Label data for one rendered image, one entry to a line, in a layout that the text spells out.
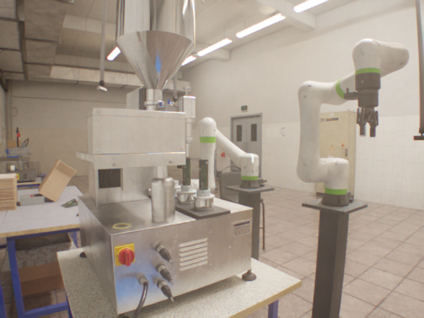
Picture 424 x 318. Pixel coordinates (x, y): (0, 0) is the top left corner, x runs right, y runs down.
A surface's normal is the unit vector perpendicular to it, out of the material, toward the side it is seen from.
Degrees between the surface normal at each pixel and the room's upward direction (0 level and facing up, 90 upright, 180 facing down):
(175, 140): 90
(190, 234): 90
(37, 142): 90
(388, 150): 90
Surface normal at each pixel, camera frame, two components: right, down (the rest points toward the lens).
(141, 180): 0.58, 0.05
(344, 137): -0.82, 0.04
